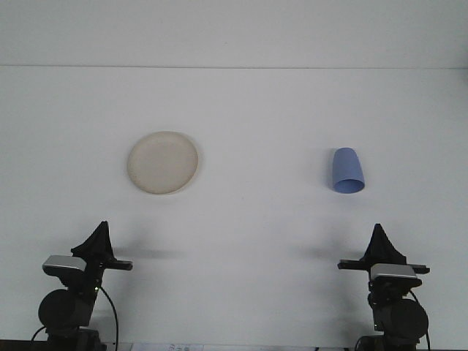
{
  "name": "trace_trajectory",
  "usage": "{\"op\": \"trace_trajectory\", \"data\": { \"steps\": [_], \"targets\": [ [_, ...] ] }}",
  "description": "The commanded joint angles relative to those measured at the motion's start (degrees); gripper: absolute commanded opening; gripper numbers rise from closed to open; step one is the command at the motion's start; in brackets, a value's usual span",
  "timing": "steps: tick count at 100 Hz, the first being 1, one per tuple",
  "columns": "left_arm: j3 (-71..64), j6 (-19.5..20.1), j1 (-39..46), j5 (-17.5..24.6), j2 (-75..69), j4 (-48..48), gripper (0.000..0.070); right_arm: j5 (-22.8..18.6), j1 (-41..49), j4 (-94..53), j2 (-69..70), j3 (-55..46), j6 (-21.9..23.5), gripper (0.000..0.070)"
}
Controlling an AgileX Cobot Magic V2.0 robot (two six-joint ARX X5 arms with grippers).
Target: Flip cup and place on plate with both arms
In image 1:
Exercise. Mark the pale blue cup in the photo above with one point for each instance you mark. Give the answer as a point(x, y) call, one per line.
point(347, 168)

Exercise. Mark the pale round plate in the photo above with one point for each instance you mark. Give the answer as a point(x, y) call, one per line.
point(162, 162)

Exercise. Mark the white printed paper sheet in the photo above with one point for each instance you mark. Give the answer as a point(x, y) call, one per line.
point(175, 346)

